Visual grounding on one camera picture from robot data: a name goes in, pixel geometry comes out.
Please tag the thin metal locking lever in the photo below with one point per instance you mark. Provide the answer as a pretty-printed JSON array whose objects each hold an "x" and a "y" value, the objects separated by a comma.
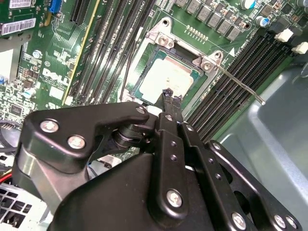
[
  {"x": 124, "y": 77},
  {"x": 231, "y": 75}
]

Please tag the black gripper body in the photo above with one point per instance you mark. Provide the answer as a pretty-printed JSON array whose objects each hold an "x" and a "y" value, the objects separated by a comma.
[{"x": 108, "y": 204}]

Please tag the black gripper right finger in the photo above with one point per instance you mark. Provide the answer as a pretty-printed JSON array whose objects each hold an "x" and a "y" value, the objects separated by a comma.
[{"x": 204, "y": 163}]

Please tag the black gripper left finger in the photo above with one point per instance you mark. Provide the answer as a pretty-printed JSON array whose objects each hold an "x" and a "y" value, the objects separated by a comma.
[{"x": 72, "y": 120}]

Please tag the silver CPU chip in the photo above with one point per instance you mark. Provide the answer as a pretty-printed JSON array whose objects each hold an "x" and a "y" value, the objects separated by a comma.
[{"x": 166, "y": 74}]

